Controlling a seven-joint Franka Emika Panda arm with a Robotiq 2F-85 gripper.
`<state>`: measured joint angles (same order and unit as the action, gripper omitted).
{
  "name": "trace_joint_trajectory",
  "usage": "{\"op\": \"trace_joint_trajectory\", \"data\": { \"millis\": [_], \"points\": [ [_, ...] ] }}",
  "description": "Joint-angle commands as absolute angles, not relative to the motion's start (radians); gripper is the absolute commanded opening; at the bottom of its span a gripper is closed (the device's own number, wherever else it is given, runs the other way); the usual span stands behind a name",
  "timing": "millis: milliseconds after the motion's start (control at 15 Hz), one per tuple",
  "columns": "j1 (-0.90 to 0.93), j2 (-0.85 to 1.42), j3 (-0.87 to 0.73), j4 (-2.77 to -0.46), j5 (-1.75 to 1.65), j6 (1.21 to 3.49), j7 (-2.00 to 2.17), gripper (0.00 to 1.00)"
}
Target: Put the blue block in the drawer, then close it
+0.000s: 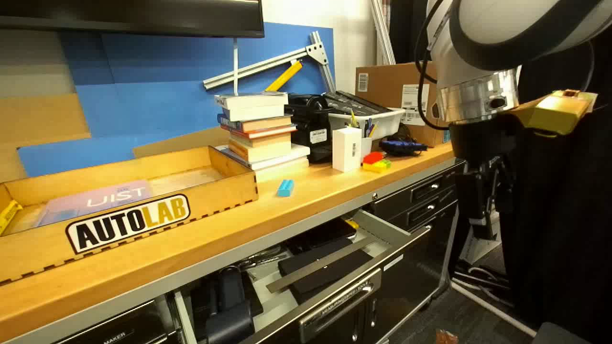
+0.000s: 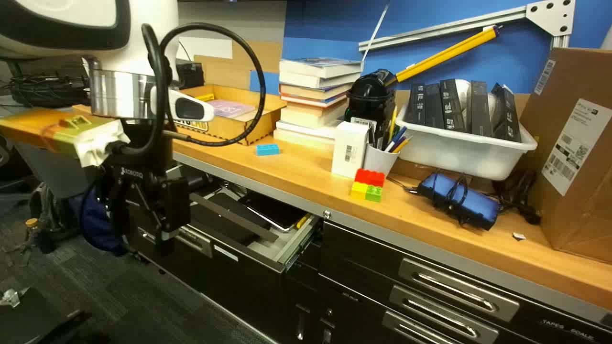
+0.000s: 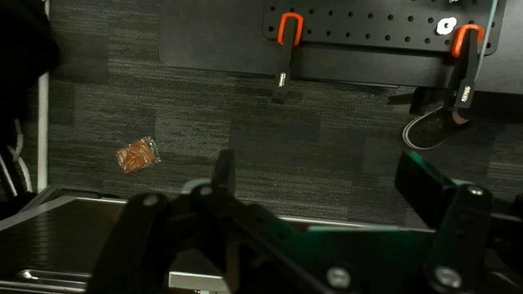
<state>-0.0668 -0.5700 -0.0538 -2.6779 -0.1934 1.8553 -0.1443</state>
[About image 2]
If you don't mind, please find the aluminium extrusion rail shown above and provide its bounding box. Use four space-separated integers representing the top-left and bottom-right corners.
355 5 531 54

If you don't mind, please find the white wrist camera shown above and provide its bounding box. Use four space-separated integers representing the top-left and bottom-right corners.
166 89 218 125

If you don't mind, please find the blue block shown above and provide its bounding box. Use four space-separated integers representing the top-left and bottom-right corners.
254 142 283 159

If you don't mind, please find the grey side table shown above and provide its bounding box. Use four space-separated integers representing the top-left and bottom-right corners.
0 142 97 199

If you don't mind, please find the white small box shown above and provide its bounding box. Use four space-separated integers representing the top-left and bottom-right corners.
329 121 373 182

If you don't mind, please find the black workbench cabinet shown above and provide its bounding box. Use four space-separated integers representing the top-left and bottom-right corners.
126 184 612 344

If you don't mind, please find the yellow block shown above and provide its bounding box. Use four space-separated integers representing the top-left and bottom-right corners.
348 180 373 199

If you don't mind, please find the yellow bar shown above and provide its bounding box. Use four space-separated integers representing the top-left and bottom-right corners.
394 26 501 87

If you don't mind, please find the wide white book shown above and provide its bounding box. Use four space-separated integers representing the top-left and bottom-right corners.
271 121 340 154

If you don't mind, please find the white plastic bin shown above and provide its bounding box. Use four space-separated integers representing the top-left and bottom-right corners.
394 106 539 184

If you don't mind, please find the long black bar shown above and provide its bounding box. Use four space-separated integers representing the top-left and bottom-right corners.
189 192 279 245

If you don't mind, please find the thick white book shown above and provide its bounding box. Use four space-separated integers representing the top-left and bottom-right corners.
277 71 359 92

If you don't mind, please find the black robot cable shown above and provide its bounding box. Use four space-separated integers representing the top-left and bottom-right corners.
139 24 267 156

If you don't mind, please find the thin white rod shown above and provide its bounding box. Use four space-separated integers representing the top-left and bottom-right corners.
357 5 392 73

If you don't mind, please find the red block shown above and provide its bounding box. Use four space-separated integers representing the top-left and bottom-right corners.
354 169 388 190

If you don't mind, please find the green block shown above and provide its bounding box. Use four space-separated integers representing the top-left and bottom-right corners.
363 186 386 205

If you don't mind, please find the black flat box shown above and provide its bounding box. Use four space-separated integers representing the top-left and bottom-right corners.
438 77 474 134
466 79 497 138
489 83 524 144
403 83 443 129

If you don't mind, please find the orange spine book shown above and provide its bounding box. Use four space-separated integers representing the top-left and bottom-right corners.
279 83 352 104

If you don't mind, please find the white crumpled scrap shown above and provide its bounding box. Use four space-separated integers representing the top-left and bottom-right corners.
0 287 26 312

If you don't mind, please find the blue backpack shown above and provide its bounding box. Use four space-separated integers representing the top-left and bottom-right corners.
76 182 130 257

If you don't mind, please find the grey cover book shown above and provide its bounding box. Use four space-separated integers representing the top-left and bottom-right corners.
277 56 363 83

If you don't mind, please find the large white book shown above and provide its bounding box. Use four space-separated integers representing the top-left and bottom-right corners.
277 104 350 131

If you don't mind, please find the blue pouch with strap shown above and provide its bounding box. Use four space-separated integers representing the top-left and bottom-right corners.
415 171 503 232

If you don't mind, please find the pink paper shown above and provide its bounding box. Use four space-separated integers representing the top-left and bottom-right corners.
206 98 258 123

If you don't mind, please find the black cable pile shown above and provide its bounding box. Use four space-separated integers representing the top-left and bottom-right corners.
5 62 91 112

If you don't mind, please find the thin white book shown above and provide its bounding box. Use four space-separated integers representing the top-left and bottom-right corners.
279 96 350 112

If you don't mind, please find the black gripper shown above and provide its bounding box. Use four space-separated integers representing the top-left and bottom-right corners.
101 136 193 253

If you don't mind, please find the silver drawer handle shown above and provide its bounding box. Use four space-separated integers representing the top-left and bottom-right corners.
396 257 522 326
386 284 501 344
380 310 459 344

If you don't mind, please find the white metal bracket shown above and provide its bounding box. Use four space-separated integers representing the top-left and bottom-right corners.
524 0 577 50

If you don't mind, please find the black tablet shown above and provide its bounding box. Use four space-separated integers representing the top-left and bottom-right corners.
239 190 310 234

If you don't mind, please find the open black drawer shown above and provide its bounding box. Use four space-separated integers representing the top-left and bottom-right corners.
170 180 321 276

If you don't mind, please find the pens bundle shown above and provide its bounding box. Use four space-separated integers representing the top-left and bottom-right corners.
380 123 411 156

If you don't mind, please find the wooden tray box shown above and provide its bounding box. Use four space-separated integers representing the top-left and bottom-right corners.
170 85 288 148

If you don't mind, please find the white pen cup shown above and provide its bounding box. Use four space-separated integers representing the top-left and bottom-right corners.
363 142 401 178

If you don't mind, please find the brown cardboard box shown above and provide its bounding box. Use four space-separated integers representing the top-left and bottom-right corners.
518 47 612 268

